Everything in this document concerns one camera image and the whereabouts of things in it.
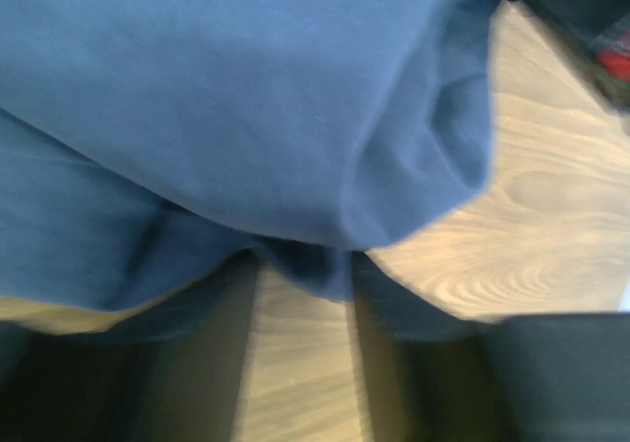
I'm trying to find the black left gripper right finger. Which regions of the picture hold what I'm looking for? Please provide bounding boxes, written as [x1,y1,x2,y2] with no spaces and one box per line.
[352,254,629,441]

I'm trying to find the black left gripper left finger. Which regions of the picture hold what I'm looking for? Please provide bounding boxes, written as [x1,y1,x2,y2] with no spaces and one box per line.
[1,252,256,441]

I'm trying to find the blue tank top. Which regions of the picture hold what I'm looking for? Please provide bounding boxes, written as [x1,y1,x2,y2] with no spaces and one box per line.
[1,0,500,334]

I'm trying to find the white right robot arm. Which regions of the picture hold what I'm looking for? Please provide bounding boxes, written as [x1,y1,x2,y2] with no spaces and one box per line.
[510,0,629,133]

